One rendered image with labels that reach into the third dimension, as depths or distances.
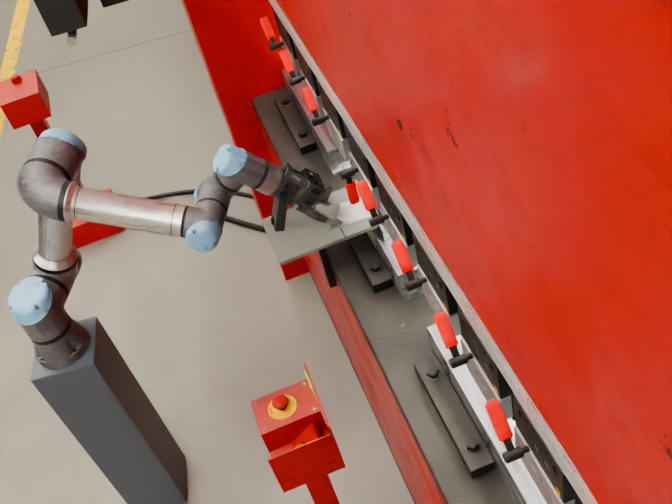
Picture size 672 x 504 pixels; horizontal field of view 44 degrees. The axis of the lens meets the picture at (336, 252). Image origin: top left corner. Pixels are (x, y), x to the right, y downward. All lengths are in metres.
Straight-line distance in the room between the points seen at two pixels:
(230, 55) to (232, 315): 1.11
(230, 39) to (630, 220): 2.18
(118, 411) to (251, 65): 1.18
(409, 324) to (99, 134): 3.00
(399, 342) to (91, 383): 0.91
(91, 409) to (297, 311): 1.08
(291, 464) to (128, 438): 0.78
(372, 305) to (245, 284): 1.47
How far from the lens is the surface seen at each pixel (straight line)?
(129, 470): 2.77
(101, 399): 2.47
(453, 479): 1.76
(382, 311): 2.04
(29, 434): 3.40
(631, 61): 0.61
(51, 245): 2.27
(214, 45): 2.75
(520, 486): 1.63
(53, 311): 2.29
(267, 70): 2.84
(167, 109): 4.67
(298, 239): 2.09
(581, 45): 0.67
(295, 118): 2.66
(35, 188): 1.98
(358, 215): 2.10
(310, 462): 2.00
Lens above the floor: 2.41
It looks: 44 degrees down
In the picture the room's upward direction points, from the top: 16 degrees counter-clockwise
